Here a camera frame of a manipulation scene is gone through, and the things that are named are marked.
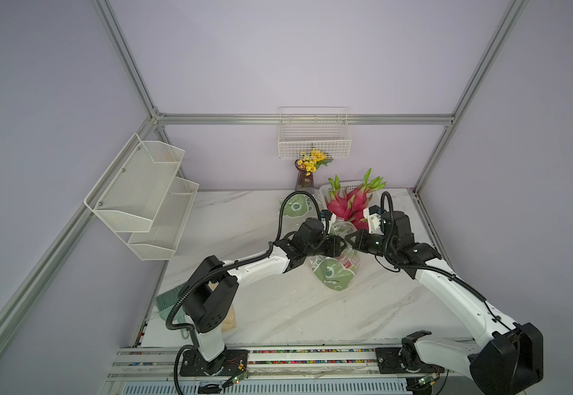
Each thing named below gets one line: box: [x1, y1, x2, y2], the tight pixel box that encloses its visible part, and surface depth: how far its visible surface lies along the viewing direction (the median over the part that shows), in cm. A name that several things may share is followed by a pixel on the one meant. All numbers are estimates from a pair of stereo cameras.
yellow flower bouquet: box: [297, 148, 334, 177], surface depth 100 cm
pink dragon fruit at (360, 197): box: [347, 167, 387, 213], surface depth 106 cm
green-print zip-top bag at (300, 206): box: [277, 193, 323, 219], surface depth 102 cm
